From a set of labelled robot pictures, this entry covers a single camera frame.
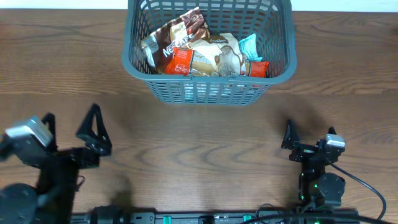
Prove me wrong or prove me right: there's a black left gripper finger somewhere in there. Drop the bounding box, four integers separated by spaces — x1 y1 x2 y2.
42 113 58 152
76 103 112 156

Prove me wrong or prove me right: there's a teal snack packet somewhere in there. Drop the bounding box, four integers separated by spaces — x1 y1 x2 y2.
238 34 262 62

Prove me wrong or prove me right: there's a brown Nescafe Gold pouch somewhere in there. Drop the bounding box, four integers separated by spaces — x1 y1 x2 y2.
141 7 210 73

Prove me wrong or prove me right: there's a beige brown snack bag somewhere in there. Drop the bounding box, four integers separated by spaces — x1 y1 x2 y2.
188 33 244 77

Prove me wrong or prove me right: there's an orange pasta package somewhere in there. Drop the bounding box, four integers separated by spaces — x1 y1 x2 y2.
165 49 269 78

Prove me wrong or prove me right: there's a white tissue multipack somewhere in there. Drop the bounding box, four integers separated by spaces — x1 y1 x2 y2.
183 83 247 100

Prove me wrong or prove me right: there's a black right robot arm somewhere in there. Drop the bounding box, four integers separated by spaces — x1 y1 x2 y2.
281 119 346 209

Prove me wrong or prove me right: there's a grey plastic basket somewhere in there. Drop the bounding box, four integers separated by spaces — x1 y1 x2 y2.
122 0 297 105

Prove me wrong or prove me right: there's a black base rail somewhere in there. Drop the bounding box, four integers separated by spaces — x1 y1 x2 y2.
70 210 360 224

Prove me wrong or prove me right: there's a black cable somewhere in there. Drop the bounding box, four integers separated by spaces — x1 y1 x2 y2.
326 157 387 222

